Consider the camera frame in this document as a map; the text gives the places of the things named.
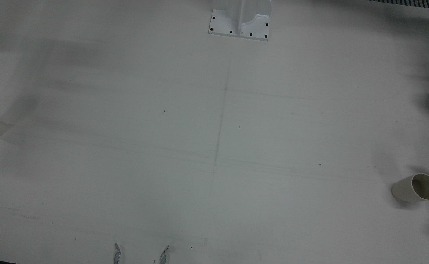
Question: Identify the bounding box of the white bolted mounting base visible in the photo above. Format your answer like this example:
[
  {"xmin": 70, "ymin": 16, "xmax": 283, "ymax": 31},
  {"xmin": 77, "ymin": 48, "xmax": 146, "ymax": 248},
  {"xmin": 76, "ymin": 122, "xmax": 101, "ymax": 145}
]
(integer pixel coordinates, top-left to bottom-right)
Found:
[{"xmin": 208, "ymin": 0, "xmax": 272, "ymax": 42}]

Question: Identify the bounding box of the plain beige paper cup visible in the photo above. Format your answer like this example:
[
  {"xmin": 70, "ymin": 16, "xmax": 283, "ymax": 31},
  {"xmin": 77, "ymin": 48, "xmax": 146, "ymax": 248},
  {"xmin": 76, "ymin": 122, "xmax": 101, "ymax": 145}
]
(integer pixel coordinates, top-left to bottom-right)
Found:
[{"xmin": 391, "ymin": 173, "xmax": 429, "ymax": 203}]

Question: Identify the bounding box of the dark ribbed vent grille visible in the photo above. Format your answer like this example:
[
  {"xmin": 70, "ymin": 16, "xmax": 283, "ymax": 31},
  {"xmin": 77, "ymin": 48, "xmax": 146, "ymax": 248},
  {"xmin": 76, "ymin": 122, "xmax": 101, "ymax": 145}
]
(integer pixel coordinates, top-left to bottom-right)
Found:
[{"xmin": 368, "ymin": 0, "xmax": 429, "ymax": 10}]

